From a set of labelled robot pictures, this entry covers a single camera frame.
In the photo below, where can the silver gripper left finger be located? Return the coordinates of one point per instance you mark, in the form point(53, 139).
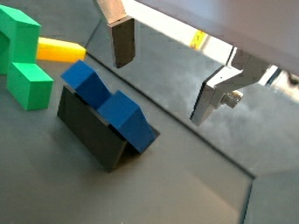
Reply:
point(121, 30)

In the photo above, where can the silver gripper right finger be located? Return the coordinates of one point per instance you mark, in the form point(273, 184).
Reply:
point(218, 90)

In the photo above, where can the blue U-shaped block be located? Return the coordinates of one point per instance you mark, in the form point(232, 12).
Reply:
point(116, 107)

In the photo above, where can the yellow long rectangular block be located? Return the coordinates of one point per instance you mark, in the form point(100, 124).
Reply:
point(57, 50)

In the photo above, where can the green arch-shaped block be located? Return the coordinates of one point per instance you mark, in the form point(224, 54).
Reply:
point(28, 83)

